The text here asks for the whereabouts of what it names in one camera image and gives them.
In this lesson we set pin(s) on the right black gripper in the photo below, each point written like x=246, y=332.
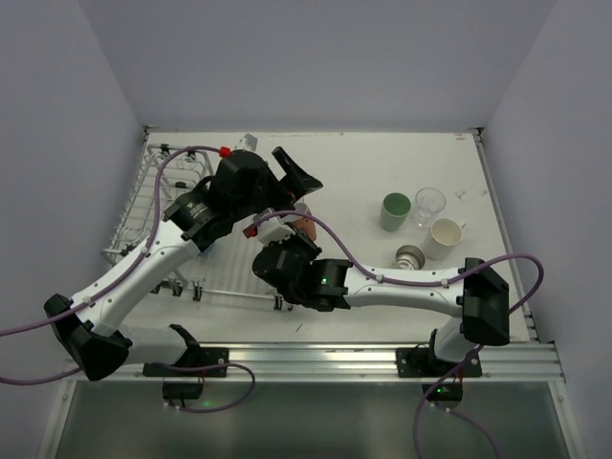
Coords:
x=300, y=237

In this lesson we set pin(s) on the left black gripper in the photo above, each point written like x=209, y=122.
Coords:
x=291, y=177

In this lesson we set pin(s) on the pink ceramic mug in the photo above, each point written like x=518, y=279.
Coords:
x=302, y=221

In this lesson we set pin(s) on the light green cup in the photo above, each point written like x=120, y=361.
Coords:
x=394, y=210

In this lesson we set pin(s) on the beige brown cup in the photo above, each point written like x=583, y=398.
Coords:
x=409, y=257

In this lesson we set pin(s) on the clear glass cup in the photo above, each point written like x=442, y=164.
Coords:
x=428, y=203

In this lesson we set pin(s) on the white ceramic mug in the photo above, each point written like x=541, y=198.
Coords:
x=442, y=237

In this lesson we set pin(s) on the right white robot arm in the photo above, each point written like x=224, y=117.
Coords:
x=474, y=297

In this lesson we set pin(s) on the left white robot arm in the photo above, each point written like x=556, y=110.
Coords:
x=89, y=323

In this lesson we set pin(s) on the blue cup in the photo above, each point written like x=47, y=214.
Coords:
x=207, y=251

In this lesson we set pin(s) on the left black control box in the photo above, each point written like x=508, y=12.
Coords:
x=181, y=391

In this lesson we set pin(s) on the black control box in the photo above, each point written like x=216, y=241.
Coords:
x=447, y=395
x=181, y=391

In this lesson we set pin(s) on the right black control box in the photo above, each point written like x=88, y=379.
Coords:
x=447, y=395

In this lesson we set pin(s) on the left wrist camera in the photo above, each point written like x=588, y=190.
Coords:
x=248, y=143

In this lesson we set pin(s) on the aluminium mounting rail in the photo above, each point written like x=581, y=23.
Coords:
x=285, y=362

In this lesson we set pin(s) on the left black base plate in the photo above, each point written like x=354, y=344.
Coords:
x=205, y=356

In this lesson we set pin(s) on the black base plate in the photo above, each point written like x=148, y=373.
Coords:
x=205, y=356
x=430, y=363

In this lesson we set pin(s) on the silver wire dish rack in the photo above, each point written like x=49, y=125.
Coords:
x=178, y=233

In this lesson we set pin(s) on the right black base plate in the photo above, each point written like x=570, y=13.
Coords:
x=430, y=363

